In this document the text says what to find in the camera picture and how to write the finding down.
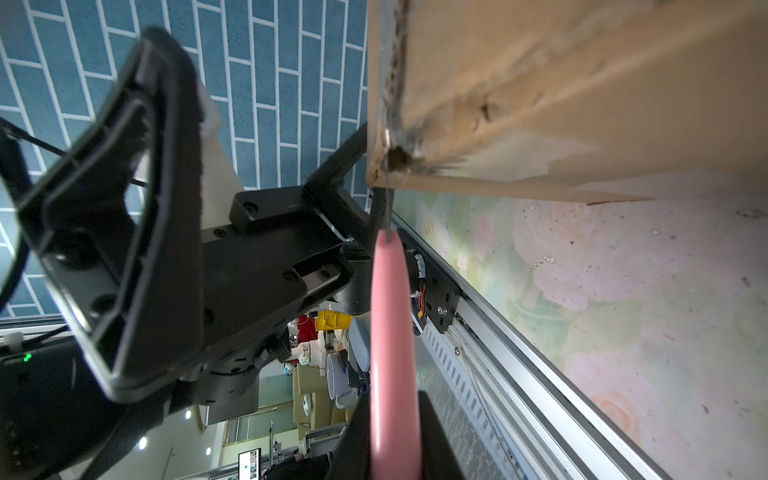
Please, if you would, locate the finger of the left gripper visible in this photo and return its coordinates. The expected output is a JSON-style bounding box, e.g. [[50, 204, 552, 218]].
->
[[302, 122, 388, 253], [16, 27, 204, 403]]

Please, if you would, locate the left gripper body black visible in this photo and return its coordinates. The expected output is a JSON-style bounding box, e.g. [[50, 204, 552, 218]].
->
[[179, 187, 372, 405]]

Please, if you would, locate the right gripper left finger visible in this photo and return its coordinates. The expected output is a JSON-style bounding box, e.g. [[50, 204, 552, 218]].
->
[[326, 392, 371, 480]]

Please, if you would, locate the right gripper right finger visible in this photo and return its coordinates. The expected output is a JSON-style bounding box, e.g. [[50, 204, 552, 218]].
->
[[418, 391, 464, 480]]

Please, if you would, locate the pink utility knife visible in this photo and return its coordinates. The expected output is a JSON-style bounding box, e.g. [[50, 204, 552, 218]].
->
[[370, 170, 422, 479]]

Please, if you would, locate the brown cardboard express box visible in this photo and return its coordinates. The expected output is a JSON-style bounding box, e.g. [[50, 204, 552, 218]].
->
[[367, 1, 767, 204]]

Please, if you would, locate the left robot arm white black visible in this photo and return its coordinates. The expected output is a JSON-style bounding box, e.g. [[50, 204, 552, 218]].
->
[[1, 28, 383, 479]]

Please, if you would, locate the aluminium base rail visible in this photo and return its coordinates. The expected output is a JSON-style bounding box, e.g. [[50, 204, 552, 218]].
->
[[393, 218, 668, 479]]

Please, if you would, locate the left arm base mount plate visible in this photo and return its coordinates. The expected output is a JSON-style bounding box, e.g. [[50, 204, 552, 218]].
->
[[397, 228, 462, 334]]

